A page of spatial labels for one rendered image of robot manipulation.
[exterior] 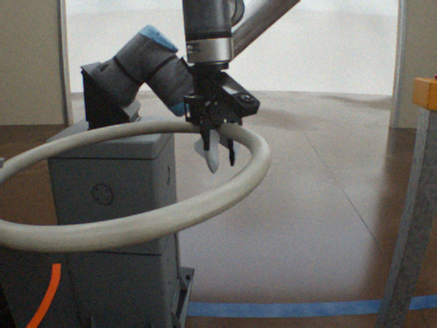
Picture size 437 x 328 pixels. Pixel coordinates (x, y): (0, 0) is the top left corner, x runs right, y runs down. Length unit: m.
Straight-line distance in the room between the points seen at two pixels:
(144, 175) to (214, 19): 0.69
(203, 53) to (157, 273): 0.94
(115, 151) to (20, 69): 4.91
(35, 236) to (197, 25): 0.45
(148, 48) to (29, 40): 4.74
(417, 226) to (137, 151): 0.92
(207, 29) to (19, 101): 5.57
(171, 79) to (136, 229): 0.93
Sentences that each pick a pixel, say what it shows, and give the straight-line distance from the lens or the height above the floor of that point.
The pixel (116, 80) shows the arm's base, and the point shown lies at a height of 1.03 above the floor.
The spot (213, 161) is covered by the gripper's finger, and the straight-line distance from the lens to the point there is 0.72.
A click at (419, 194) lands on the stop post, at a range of 1.19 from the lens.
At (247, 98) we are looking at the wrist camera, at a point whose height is 1.06.
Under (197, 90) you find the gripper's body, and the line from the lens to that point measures 0.73.
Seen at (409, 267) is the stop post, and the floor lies 0.48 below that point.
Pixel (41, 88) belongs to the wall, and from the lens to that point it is 5.90.
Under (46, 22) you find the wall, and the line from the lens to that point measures 5.81.
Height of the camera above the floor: 1.16
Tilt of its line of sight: 18 degrees down
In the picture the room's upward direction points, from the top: straight up
